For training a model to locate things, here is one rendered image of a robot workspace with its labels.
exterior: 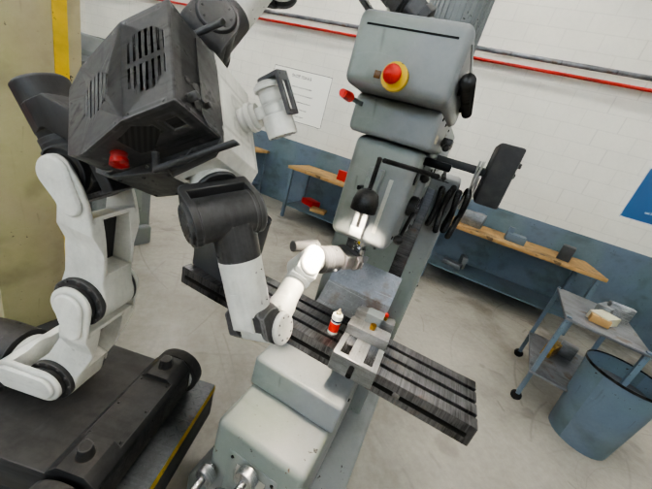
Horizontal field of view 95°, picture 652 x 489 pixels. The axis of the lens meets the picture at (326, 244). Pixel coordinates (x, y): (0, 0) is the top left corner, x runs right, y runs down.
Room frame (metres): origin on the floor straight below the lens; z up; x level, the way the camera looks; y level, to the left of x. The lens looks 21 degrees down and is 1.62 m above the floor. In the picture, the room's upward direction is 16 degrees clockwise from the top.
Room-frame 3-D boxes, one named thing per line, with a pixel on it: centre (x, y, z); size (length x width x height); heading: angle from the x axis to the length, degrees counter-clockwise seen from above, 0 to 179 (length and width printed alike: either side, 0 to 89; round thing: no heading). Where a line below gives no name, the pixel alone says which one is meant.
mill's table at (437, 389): (1.01, -0.06, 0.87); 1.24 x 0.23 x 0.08; 71
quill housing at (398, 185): (1.00, -0.12, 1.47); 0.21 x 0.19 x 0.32; 71
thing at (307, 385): (0.99, -0.12, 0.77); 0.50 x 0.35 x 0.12; 161
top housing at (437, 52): (1.01, -0.12, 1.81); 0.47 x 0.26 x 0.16; 161
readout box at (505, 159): (1.17, -0.53, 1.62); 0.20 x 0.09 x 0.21; 161
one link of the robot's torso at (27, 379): (0.70, 0.75, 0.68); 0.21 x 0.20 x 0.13; 87
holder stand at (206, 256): (1.16, 0.42, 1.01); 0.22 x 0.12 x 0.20; 64
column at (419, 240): (1.58, -0.32, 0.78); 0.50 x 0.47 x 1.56; 161
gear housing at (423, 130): (1.03, -0.13, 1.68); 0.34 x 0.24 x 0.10; 161
